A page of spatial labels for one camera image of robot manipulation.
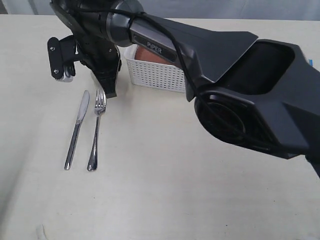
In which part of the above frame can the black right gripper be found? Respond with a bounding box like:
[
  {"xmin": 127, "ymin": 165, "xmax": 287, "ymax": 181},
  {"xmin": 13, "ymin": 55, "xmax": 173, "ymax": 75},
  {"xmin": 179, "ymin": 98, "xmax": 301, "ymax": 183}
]
[{"xmin": 59, "ymin": 34, "xmax": 122, "ymax": 98}]

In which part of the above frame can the silver metal fork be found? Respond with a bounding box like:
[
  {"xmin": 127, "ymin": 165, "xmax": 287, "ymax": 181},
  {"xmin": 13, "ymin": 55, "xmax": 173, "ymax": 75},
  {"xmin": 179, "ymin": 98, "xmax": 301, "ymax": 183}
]
[{"xmin": 86, "ymin": 88, "xmax": 107, "ymax": 172}]

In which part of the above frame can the silver metal knife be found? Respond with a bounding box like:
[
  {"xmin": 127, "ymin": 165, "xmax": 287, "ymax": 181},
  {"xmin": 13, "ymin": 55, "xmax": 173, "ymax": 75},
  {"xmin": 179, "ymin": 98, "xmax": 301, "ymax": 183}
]
[{"xmin": 64, "ymin": 90, "xmax": 90, "ymax": 170}]

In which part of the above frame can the brown wooden plate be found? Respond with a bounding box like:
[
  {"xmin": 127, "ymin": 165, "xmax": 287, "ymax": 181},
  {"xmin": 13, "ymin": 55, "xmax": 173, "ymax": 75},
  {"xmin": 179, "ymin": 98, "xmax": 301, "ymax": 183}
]
[{"xmin": 134, "ymin": 46, "xmax": 172, "ymax": 65}]

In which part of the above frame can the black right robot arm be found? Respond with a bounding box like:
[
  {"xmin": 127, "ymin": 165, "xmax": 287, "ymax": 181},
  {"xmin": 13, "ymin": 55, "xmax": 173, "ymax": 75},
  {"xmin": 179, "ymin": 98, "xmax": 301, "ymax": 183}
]
[{"xmin": 47, "ymin": 0, "xmax": 320, "ymax": 172}]

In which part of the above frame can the white plastic woven basket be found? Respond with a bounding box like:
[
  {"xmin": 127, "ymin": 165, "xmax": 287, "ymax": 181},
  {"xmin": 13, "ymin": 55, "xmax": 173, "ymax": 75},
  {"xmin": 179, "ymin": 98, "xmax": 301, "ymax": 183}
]
[{"xmin": 123, "ymin": 44, "xmax": 186, "ymax": 93}]

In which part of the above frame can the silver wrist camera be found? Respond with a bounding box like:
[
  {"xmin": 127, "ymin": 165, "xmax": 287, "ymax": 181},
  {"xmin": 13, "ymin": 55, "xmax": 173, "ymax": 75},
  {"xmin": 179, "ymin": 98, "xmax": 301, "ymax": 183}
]
[{"xmin": 47, "ymin": 35, "xmax": 76, "ymax": 83}]

